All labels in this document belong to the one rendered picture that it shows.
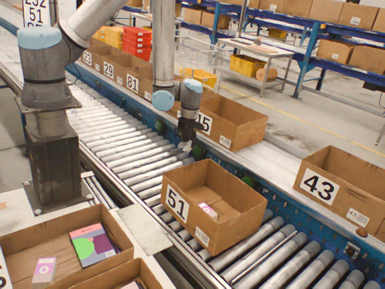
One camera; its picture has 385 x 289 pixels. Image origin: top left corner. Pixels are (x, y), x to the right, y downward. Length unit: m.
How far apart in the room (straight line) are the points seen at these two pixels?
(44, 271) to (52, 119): 0.56
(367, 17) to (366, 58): 0.71
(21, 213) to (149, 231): 0.55
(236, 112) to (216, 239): 1.03
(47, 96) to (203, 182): 0.86
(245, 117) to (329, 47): 4.22
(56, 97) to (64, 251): 0.58
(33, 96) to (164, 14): 0.58
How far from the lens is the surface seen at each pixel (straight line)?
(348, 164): 1.73
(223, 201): 1.56
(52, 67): 1.26
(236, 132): 1.68
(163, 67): 1.20
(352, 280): 1.45
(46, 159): 1.38
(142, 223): 1.39
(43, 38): 1.24
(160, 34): 1.19
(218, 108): 2.11
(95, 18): 1.37
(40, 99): 1.27
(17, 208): 1.54
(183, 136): 1.43
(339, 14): 6.30
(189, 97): 1.37
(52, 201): 1.51
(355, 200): 1.44
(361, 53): 5.87
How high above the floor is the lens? 1.70
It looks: 28 degrees down
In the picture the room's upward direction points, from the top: 8 degrees clockwise
